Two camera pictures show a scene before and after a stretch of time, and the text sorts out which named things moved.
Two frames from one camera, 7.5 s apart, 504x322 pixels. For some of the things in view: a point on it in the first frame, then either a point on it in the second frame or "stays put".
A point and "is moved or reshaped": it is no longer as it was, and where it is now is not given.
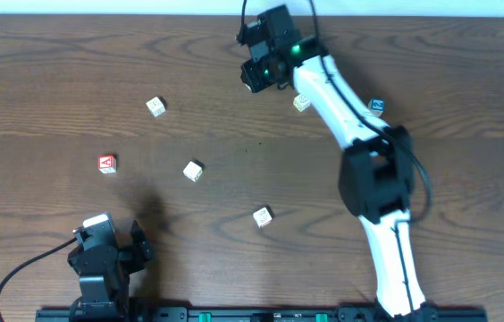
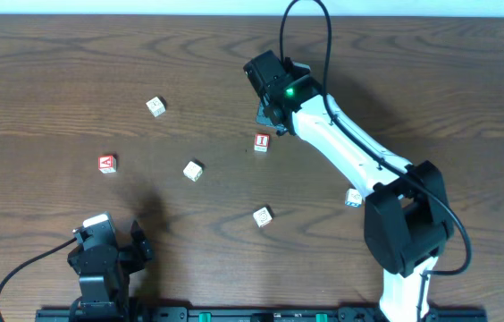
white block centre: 193,171 stays put
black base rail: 269,314 stays put
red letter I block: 301,102 is moved or reshaped
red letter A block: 107,164 stays put
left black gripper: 128,252 stays put
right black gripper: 257,51 -> 268,115
